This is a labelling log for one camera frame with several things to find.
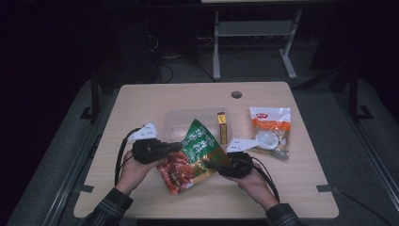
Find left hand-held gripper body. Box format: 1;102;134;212
127;122;170;165

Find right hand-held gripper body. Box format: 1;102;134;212
217;137;262;179

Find green and red seasoning packet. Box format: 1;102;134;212
156;118;231;196

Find clear plastic container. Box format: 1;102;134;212
163;106;233;149

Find person's left hand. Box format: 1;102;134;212
115;151;168;196

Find person's right hand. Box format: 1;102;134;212
224;171;279;212

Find white and orange food packet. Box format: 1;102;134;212
248;106;292;160

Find black tape strip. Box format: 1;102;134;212
74;184;95;194
315;184;341;194

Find black metal stand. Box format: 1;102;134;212
347;64;375;122
79;70;102;122

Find left hand-held gripper black cable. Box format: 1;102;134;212
114;127;142;186

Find hand-held gripper black cable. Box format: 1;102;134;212
250;155;280;202
114;127;142;186

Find right hand-held gripper black cable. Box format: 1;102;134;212
250;155;280;202

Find black cables on floor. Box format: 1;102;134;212
152;34;217;84

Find black floor cable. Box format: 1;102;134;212
340;191;393;226

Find white metal table frame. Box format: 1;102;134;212
212;8;304;81

